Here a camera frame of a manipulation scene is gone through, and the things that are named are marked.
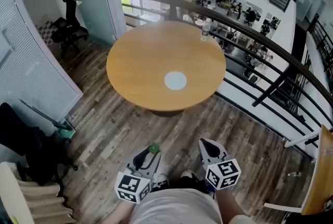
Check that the person's left forearm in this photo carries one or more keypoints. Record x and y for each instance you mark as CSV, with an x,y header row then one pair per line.
x,y
125,211

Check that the person's right shoe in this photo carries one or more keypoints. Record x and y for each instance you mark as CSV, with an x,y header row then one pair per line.
x,y
186,174

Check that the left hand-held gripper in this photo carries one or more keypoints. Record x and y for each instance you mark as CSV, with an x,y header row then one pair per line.
x,y
132,187

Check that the round wooden table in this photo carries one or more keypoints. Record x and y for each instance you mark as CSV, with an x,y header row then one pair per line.
x,y
145,62

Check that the person's left shoe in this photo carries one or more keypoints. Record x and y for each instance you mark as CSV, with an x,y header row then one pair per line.
x,y
161,178

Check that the person's right forearm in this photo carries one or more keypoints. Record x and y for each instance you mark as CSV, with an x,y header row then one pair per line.
x,y
229,204

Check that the white round plate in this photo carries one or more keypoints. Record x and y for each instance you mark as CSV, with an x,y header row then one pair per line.
x,y
175,80

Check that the small clear bottle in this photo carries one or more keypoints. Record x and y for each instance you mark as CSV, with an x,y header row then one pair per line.
x,y
294,173

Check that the person's white shirt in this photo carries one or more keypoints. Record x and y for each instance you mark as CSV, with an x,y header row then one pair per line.
x,y
177,207

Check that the dark curved handrail railing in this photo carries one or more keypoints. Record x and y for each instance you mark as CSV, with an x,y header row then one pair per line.
x,y
234,24

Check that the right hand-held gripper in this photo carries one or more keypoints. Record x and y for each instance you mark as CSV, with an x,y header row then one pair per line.
x,y
223,173

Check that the small green and red object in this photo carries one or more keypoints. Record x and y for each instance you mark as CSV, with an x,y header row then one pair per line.
x,y
154,148

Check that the clear plastic water bottle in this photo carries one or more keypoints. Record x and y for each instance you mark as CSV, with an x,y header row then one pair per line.
x,y
205,32

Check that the black mesh office chair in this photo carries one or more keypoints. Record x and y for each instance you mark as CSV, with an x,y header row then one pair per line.
x,y
69,28

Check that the checkered storage box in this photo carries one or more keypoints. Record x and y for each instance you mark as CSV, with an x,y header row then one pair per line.
x,y
46,32

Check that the wooden desk with white frame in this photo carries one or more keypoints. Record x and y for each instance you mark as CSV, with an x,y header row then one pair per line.
x,y
321,171

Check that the person's shoe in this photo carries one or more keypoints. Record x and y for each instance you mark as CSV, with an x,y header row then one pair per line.
x,y
186,174
161,178

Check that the person's black trousers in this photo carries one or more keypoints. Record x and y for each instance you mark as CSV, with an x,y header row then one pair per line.
x,y
193,184

